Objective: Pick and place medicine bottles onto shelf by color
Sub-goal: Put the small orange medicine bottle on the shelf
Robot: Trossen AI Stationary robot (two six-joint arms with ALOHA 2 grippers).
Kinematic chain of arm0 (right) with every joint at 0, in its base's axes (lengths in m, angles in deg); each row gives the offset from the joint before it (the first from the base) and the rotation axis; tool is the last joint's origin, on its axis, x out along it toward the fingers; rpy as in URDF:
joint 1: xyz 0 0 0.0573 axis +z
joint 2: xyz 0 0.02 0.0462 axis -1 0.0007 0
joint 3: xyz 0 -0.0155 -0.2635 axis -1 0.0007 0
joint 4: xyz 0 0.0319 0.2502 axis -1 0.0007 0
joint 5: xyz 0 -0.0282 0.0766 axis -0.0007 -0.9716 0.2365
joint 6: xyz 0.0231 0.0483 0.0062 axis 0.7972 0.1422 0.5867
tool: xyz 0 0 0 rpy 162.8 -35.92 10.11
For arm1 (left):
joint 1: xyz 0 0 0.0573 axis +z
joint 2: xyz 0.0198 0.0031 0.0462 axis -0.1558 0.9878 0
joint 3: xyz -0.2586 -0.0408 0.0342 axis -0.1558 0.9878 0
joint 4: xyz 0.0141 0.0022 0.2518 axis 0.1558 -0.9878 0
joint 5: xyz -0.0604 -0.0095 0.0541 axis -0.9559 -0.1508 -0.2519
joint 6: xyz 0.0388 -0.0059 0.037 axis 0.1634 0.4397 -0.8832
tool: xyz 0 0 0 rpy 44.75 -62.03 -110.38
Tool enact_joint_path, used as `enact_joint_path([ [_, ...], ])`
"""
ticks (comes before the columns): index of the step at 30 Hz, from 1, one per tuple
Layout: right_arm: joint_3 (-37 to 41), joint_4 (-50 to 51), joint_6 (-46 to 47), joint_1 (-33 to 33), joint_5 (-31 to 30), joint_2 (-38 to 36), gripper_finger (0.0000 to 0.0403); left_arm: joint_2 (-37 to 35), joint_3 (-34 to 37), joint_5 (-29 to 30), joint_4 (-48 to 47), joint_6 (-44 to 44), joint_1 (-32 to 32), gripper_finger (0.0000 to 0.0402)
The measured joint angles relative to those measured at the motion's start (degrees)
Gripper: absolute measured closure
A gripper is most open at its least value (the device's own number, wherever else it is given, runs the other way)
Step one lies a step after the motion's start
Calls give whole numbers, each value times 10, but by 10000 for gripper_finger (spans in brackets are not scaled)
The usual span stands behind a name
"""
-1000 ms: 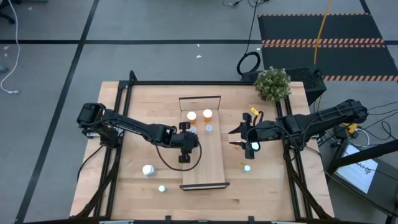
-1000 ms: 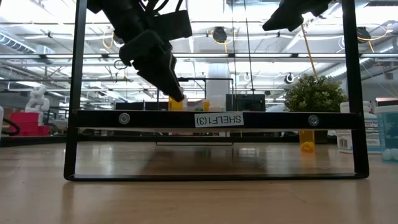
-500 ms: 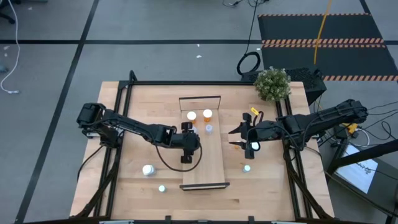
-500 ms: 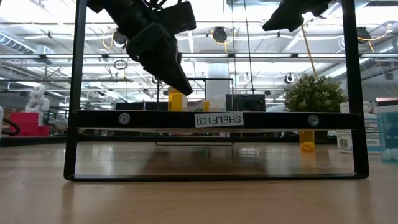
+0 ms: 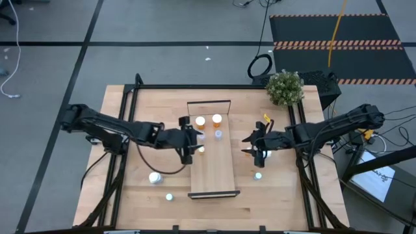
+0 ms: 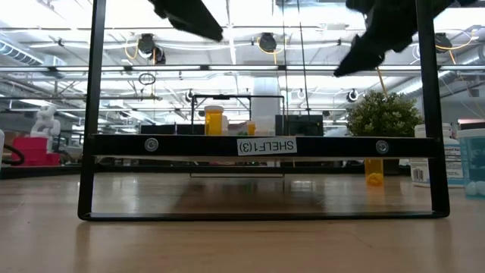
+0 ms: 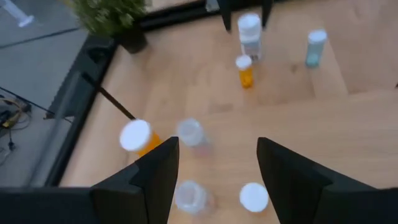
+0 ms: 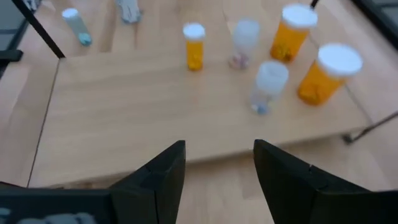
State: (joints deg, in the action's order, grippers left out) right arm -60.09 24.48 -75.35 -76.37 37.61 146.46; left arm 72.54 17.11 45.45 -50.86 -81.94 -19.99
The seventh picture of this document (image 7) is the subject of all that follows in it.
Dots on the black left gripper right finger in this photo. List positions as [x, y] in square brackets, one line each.
[311, 199]

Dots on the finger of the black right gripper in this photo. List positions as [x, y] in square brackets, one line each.
[267, 11]
[225, 11]

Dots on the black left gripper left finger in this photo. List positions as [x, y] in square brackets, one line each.
[124, 202]

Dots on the large white supplement bottle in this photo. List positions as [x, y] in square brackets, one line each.
[249, 34]

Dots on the small orange pill bottle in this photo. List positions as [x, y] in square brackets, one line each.
[245, 77]
[253, 197]

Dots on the slim teal pill bottle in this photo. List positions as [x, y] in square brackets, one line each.
[314, 46]

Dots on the clear bottle pink pills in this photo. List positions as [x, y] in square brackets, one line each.
[190, 197]
[190, 132]

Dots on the large orange pill bottle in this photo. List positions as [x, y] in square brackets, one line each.
[135, 135]

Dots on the green plant black pot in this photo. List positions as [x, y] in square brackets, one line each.
[105, 15]

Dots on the white plastic tube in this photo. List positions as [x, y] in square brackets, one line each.
[18, 17]

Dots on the black table edge rail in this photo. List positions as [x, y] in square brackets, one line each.
[174, 15]

